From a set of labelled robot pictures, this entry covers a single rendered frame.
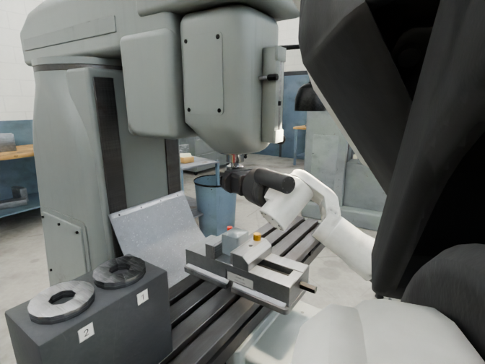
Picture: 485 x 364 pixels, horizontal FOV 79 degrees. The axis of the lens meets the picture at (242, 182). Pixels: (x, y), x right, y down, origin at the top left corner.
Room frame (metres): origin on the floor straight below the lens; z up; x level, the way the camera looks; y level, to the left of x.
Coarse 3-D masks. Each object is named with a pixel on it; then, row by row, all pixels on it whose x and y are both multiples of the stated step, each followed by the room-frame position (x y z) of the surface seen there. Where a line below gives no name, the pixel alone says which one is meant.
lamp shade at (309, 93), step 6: (306, 84) 0.69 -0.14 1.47; (300, 90) 0.69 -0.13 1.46; (306, 90) 0.68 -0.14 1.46; (312, 90) 0.67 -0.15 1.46; (300, 96) 0.68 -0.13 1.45; (306, 96) 0.67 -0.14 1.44; (312, 96) 0.67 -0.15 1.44; (294, 102) 0.71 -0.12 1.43; (300, 102) 0.68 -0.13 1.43; (306, 102) 0.67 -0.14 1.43; (312, 102) 0.67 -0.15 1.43; (318, 102) 0.67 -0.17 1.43; (294, 108) 0.70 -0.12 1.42; (300, 108) 0.68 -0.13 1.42; (306, 108) 0.67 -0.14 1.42; (312, 108) 0.67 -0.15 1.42; (318, 108) 0.67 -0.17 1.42; (324, 108) 0.68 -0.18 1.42
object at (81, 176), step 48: (48, 96) 0.93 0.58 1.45; (96, 96) 0.86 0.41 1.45; (48, 144) 0.96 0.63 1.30; (96, 144) 0.85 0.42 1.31; (144, 144) 0.99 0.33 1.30; (48, 192) 0.99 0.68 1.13; (96, 192) 0.85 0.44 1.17; (144, 192) 0.97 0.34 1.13; (48, 240) 0.99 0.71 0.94; (96, 240) 0.85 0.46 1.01
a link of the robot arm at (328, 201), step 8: (296, 176) 0.58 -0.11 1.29; (304, 176) 0.57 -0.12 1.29; (312, 176) 0.57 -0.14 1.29; (312, 184) 0.56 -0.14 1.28; (320, 184) 0.56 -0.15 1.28; (320, 192) 0.55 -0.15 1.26; (328, 192) 0.55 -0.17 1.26; (312, 200) 0.60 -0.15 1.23; (320, 200) 0.57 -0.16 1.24; (328, 200) 0.54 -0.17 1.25; (336, 200) 0.54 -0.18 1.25; (320, 208) 0.58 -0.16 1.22; (328, 208) 0.53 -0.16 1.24; (336, 208) 0.53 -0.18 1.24; (320, 216) 0.58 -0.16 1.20; (328, 216) 0.52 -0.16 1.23; (336, 216) 0.52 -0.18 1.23; (320, 224) 0.52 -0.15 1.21; (328, 224) 0.51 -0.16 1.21; (336, 224) 0.51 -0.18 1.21; (320, 232) 0.51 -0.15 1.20; (328, 232) 0.51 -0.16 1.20; (320, 240) 0.52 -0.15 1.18
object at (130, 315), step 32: (128, 256) 0.52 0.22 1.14; (64, 288) 0.42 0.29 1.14; (96, 288) 0.44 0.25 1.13; (128, 288) 0.44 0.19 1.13; (160, 288) 0.48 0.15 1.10; (32, 320) 0.36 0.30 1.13; (64, 320) 0.36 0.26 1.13; (96, 320) 0.38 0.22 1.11; (128, 320) 0.42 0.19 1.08; (160, 320) 0.48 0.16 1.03; (32, 352) 0.33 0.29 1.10; (64, 352) 0.34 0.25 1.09; (96, 352) 0.37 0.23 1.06; (128, 352) 0.42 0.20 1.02; (160, 352) 0.47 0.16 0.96
